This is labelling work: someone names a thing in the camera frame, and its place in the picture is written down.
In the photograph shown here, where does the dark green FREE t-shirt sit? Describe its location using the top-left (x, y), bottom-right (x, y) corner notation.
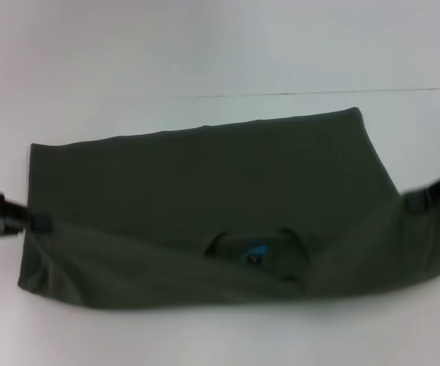
top-left (16, 106), bottom-right (440, 310)

